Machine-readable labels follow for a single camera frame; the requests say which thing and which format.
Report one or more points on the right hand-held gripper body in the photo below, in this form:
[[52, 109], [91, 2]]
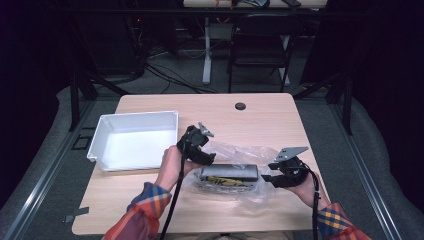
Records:
[[291, 170]]

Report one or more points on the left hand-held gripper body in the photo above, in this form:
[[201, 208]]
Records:
[[193, 140]]

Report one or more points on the dark grey box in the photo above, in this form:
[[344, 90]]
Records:
[[230, 171]]

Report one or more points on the clear plastic bag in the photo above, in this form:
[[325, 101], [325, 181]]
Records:
[[233, 151]]

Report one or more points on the person's right hand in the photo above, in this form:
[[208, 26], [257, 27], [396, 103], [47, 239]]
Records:
[[308, 193]]

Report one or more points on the person's left hand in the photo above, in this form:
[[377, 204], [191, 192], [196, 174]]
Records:
[[173, 166]]

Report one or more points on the black table grommet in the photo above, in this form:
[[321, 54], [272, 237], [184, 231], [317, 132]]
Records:
[[240, 106]]

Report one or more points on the white plastic bin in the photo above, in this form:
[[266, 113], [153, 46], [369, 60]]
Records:
[[133, 146]]

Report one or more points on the white desk leg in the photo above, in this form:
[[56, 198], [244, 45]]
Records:
[[207, 60], [285, 66]]

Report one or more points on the black metal stand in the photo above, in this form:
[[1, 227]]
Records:
[[74, 100], [348, 106]]

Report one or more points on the black chair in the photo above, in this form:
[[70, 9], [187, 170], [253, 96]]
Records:
[[260, 40]]

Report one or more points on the aluminium floor rail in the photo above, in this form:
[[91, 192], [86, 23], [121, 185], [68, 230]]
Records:
[[43, 186], [366, 186]]

